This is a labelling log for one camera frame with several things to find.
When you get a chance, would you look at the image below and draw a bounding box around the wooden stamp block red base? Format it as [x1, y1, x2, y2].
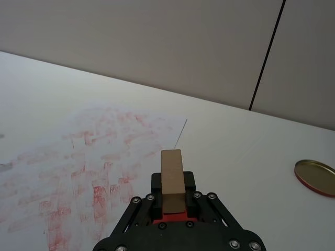
[153, 149, 197, 226]

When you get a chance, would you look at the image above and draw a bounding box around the round gold metal lid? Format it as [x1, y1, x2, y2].
[293, 159, 335, 198]

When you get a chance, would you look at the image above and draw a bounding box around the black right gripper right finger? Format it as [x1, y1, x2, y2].
[183, 170, 252, 237]

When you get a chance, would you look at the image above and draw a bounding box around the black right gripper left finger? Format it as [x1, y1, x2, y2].
[104, 172, 163, 240]

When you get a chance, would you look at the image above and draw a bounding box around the white paper with red prints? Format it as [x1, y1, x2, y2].
[0, 103, 188, 251]

